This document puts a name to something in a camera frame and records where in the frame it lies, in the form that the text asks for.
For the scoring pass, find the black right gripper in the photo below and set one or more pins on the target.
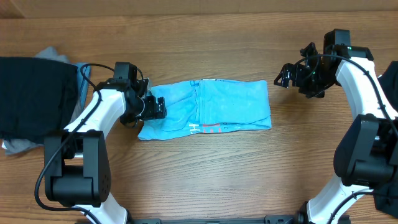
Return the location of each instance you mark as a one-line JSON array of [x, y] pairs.
[[294, 74]]

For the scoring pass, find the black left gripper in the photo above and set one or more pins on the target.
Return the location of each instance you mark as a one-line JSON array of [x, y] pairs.
[[152, 112]]

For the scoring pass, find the light blue printed t-shirt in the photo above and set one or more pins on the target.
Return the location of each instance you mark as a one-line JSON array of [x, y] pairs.
[[209, 106]]

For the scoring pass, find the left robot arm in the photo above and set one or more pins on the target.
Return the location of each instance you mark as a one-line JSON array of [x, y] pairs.
[[76, 171]]

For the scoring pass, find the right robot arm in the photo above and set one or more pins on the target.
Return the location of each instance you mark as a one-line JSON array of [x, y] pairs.
[[365, 161]]

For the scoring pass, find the folded grey garment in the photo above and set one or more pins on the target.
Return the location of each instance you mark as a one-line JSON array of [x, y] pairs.
[[43, 93]]

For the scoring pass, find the black t-shirt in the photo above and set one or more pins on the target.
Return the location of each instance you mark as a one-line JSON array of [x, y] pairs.
[[388, 82]]

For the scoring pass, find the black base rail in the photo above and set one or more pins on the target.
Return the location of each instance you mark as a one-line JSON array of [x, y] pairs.
[[268, 219]]

